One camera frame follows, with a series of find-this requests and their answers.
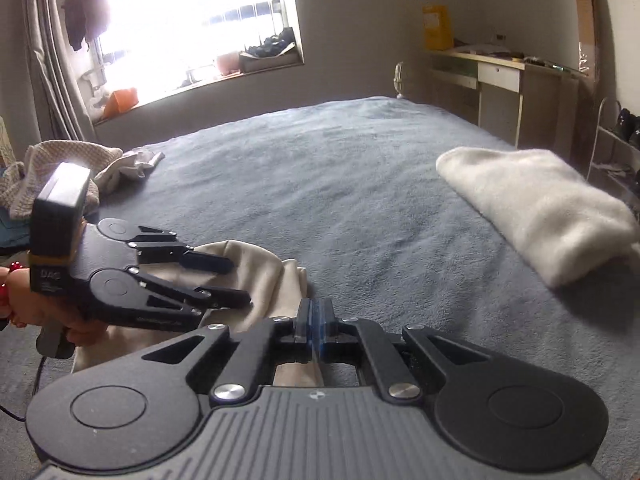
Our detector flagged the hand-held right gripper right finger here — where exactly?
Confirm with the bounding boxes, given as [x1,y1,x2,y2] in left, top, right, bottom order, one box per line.
[317,299,493,405]

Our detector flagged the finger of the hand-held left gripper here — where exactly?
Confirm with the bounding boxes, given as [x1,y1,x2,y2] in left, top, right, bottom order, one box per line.
[127,226,237,277]
[129,269,252,319]

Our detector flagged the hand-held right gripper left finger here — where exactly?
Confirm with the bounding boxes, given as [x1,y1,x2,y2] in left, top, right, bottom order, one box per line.
[142,299,316,406]

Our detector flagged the beige zip jacket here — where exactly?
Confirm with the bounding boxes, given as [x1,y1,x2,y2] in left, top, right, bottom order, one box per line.
[74,240,326,388]

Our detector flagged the dark hanging clothes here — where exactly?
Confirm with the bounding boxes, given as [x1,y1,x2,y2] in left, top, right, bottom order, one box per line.
[60,0,111,52]

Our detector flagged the person's left hand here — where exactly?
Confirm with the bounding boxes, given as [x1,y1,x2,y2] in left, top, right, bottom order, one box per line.
[5,269,109,348]

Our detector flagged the blue garment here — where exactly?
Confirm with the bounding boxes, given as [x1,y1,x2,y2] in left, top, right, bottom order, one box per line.
[0,165,32,250]

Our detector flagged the beige checked knit sweater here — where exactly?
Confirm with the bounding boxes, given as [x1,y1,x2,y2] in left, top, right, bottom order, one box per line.
[10,140,124,221]

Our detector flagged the white crumpled garment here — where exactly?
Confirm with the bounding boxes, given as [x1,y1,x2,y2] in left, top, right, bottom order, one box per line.
[92,150,166,196]

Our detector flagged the orange box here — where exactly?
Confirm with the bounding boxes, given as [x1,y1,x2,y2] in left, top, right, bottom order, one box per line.
[100,87,140,117]

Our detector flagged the grey curtain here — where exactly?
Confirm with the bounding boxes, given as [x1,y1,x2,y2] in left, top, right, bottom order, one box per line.
[22,0,98,143]

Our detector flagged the cardboard shoe box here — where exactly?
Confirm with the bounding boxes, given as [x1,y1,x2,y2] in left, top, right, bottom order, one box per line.
[239,42,305,73]

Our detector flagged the pair of dark shoes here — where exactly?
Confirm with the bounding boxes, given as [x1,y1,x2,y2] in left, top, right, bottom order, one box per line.
[247,30,296,58]

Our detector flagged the white fluffy folded garment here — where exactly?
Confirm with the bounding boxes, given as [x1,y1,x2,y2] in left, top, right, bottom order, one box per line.
[436,146,640,288]

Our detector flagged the cream bedpost finial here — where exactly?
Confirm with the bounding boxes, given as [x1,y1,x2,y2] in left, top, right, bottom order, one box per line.
[391,61,408,100]

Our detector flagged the cream wooden desk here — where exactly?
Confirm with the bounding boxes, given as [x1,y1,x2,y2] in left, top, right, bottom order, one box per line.
[425,47,588,148]

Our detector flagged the yellow box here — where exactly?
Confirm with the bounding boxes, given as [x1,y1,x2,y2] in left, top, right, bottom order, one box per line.
[422,4,454,52]

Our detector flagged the metal shoe rack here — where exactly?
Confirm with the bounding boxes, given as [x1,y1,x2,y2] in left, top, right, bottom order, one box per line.
[587,97,640,211]

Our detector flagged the tall cardboard sheet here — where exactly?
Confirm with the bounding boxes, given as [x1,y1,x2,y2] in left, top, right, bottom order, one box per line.
[570,0,601,81]

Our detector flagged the black cable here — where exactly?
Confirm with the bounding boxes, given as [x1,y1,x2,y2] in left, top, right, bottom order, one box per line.
[0,355,48,422]

